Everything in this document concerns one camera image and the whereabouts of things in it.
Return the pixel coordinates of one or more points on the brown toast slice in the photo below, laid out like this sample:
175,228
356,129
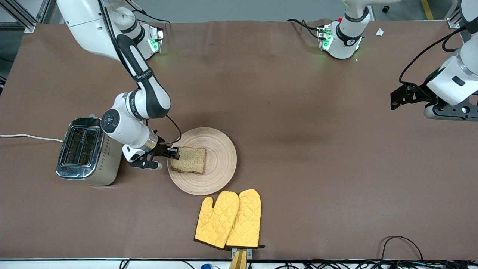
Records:
190,160

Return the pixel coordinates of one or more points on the round wooden plate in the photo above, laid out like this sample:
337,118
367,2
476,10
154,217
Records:
220,164

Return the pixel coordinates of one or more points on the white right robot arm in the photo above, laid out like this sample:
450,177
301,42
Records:
149,93

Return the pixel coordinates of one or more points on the chrome and beige toaster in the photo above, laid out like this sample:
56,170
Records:
106,164

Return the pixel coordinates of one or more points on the small white paper scrap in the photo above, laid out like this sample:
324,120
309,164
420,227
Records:
379,32

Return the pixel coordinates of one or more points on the yellow quilted oven mitt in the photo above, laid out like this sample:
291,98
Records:
214,224
246,220

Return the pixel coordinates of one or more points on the black caster wheel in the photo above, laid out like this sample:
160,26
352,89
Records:
385,9

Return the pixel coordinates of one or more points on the brown table cover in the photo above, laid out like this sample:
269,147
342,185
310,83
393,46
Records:
298,112

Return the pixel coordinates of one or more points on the yellow wooden stick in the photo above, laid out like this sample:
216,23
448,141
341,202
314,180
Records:
239,261

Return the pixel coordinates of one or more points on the aluminium frame profile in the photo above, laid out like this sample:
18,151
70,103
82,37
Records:
453,23
29,27

